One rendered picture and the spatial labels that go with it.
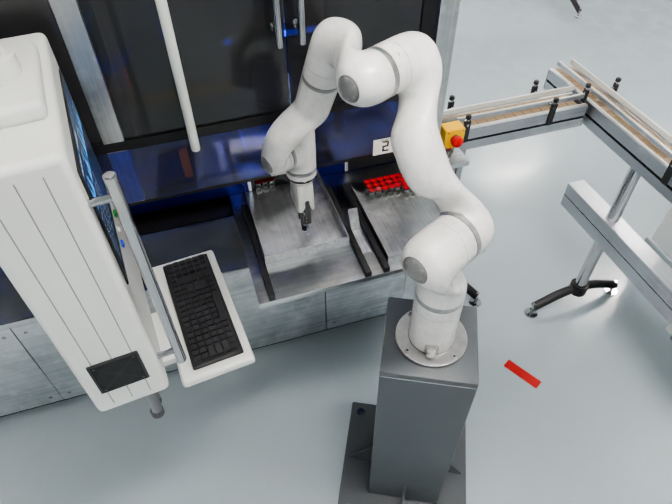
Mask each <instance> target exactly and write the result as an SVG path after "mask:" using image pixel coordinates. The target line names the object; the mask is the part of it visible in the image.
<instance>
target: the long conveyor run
mask: <svg viewBox="0 0 672 504"><path fill-rule="evenodd" d="M570 63H571V64H572V65H570V66H566V65H565V64H564V63H563V62H562V61H558V63H557V65H558V66H559V67H560V68H556V69H554V68H553V69H552V68H551V69H549V71H548V74H547V77H546V81H545V84H544V87H543V88H544V89H545V90H551V89H556V88H561V87H566V86H572V85H575V88H574V90H573V91H571V92H572V94H573V95H576V94H581V93H584V94H585V96H584V98H583V99H579V100H580V101H581V102H582V103H585V104H587V105H588V109H587V111H586V114H585V117H584V119H583V122H582V124H584V125H585V126H586V127H587V128H588V129H589V130H590V131H591V132H592V133H594V134H595V135H596V136H597V137H598V138H599V139H600V140H601V141H602V142H604V143H605V144H606V145H607V146H608V147H609V148H610V149H611V150H612V151H614V152H615V153H616V154H617V155H618V156H619V157H620V158H621V159H622V160H624V161H625V162H626V163H627V164H628V165H629V166H630V167H631V168H632V169H634V170H635V171H636V172H637V173H638V174H639V175H640V176H641V177H642V178H644V179H645V180H646V181H647V182H648V183H649V184H650V185H651V186H652V187H654V188H655V189H656V190H657V191H658V192H659V193H660V194H661V195H662V196H664V197H665V198H666V199H667V200H668V201H669V202H670V203H671V204H672V135H671V134H669V133H668V132H667V131H666V130H664V129H663V128H662V127H660V126H659V125H658V124H657V123H655V122H654V121H653V120H651V119H650V118H649V117H648V116H646V115H645V114H644V113H643V112H641V111H640V110H639V109H637V108H636V107H635V106H634V105H632V104H631V103H630V102H628V101H627V100H626V99H625V98H623V97H622V96H621V95H620V94H618V93H617V90H618V88H619V84H618V83H619V82H621V80H622V79H621V77H616V79H615V81H616V82H614V83H613V86H612V87H609V86H608V85H607V84H606V83H604V82H603V81H602V80H600V79H599V78H598V77H597V76H595V75H594V74H593V73H591V72H590V71H589V70H588V69H586V68H585V67H584V66H583V65H581V64H580V63H579V62H577V61H576V60H575V59H573V58H572V59H571V62H570Z"/></svg>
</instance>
